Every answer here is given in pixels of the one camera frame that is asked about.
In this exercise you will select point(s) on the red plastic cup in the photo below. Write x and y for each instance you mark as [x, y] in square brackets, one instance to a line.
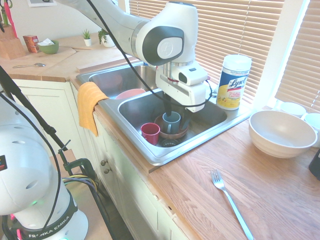
[150, 132]

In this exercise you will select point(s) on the green bowl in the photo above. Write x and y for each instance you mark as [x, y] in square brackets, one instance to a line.
[49, 48]

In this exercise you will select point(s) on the black stand pole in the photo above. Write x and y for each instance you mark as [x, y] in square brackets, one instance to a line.
[27, 105]

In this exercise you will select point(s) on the stainless steel double sink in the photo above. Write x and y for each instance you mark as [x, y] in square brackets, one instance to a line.
[140, 110]

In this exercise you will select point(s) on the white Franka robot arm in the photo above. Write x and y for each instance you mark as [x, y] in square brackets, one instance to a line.
[160, 25]

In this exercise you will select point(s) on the small white ramekin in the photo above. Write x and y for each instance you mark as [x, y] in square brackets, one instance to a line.
[292, 108]
[312, 121]

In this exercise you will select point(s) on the green metal clamp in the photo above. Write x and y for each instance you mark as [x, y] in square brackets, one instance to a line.
[86, 166]

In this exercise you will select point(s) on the silver metal fork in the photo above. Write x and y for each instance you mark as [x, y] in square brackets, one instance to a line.
[233, 207]

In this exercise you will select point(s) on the white paper sheet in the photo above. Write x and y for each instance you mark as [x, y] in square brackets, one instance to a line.
[41, 3]

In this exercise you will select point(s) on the pink plastic bowl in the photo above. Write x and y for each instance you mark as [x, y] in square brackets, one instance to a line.
[130, 93]

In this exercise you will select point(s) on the wide wooden window blind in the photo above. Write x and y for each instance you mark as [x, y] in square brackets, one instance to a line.
[225, 30]

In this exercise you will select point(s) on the silver metal spoon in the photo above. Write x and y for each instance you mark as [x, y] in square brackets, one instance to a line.
[38, 64]

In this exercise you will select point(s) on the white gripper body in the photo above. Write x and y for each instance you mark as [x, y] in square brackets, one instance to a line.
[185, 96]

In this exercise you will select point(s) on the orange dish towel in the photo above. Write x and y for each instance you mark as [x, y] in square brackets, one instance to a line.
[87, 105]

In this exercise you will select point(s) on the brass cabinet knob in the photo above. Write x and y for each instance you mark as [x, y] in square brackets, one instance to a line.
[103, 162]
[107, 171]

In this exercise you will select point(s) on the large white bowl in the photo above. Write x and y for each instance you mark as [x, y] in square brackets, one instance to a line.
[282, 135]

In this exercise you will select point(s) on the narrow wooden window blind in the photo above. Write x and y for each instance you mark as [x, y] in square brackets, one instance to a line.
[303, 57]

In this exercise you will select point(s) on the black sink drain strainer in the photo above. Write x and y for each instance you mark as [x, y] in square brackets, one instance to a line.
[169, 143]

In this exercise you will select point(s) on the brown wooden bowl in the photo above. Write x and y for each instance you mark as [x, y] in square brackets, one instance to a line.
[175, 135]

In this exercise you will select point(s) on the small potted plant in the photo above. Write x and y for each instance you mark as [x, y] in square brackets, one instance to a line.
[87, 40]

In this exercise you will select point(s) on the grey mug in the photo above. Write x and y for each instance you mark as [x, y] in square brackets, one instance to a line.
[172, 123]

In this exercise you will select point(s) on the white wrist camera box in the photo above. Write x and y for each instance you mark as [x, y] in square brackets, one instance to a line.
[193, 75]

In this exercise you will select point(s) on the wooden knife block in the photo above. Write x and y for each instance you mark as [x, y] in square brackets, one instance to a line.
[11, 46]

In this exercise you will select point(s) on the orange cardboard box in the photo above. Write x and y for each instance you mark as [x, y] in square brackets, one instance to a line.
[30, 43]

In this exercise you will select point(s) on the Lysol wipes canister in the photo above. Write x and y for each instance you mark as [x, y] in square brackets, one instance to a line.
[233, 85]

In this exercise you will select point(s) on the black container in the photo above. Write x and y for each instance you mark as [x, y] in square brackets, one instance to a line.
[315, 165]

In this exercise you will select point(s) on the trailing potted plant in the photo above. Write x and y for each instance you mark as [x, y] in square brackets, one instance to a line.
[107, 41]

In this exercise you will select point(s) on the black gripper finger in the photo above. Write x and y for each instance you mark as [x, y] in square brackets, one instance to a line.
[186, 122]
[169, 106]

